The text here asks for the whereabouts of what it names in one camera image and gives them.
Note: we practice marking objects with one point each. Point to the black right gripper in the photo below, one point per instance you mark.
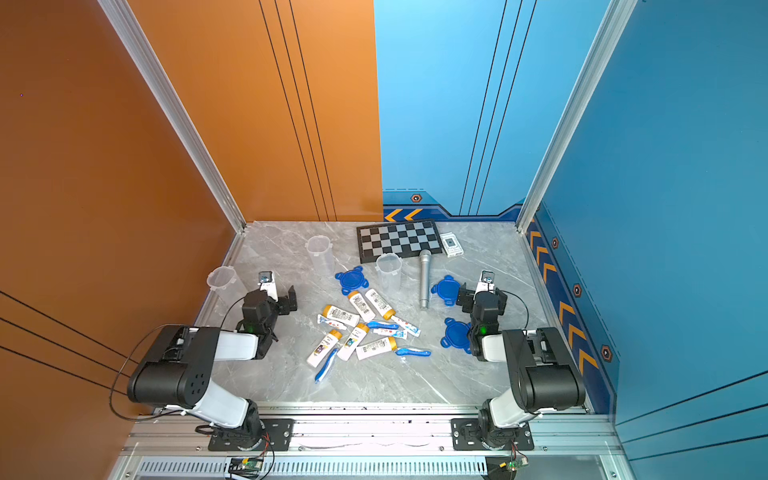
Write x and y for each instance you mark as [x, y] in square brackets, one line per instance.
[469, 297]

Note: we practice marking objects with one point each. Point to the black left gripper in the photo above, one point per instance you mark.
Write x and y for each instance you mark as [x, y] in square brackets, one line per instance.
[283, 302]

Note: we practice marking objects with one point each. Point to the blue lid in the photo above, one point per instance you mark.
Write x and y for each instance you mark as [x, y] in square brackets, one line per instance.
[447, 290]
[456, 335]
[352, 280]

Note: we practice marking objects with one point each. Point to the white bottle orange cap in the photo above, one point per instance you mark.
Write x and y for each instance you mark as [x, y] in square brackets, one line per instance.
[384, 308]
[352, 342]
[339, 315]
[360, 304]
[377, 347]
[329, 341]

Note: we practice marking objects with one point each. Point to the toothpaste tube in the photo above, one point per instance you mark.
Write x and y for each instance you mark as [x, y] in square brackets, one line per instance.
[396, 333]
[409, 327]
[332, 323]

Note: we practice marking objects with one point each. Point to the clear plastic container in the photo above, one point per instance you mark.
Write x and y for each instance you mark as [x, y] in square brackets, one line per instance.
[389, 269]
[320, 251]
[226, 284]

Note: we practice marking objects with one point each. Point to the blue toothbrush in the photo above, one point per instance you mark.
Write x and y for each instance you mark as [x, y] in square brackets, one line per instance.
[413, 352]
[382, 325]
[324, 370]

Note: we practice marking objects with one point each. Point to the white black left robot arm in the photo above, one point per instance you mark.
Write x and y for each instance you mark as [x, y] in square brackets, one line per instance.
[176, 371]

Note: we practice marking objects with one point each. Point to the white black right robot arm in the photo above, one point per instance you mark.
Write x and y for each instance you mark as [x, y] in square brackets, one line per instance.
[543, 377]

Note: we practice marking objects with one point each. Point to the blue lid by microphone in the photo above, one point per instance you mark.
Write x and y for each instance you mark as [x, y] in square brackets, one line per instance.
[447, 290]

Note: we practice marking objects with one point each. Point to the small white card box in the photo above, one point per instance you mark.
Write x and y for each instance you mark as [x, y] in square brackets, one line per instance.
[451, 244]

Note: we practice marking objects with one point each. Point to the silver microphone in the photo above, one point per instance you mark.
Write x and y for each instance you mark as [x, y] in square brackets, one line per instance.
[425, 258]

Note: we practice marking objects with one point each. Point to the clear plastic container back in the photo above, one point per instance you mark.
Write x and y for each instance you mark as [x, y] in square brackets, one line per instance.
[320, 251]

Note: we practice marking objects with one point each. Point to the black white checkerboard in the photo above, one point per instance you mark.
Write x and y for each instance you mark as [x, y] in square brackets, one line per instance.
[405, 239]

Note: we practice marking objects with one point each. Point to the green circuit board left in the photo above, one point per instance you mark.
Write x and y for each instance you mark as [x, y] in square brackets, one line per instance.
[245, 468]

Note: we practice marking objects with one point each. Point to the circuit board right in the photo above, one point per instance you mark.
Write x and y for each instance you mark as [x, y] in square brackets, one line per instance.
[504, 468]

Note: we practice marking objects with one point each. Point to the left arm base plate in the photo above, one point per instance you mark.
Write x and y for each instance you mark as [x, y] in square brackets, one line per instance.
[274, 434]

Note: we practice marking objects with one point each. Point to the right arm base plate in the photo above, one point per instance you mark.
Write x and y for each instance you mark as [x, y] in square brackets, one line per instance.
[467, 435]

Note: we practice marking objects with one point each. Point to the aluminium front rail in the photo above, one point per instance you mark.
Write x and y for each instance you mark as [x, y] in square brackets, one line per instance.
[385, 429]

